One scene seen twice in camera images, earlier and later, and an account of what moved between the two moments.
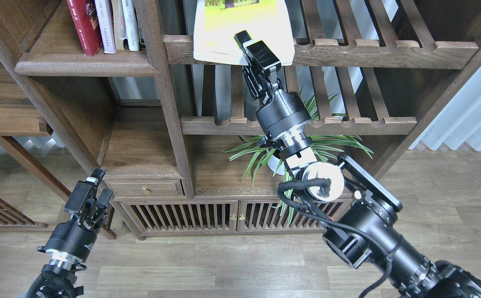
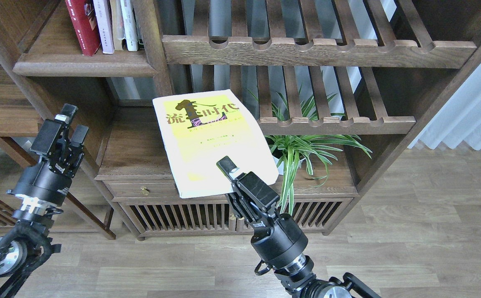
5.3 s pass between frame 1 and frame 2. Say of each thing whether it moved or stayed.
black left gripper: moved
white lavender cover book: stayed
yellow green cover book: moved
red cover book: stayed
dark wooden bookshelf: stayed
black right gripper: moved
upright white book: stayed
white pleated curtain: stayed
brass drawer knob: stayed
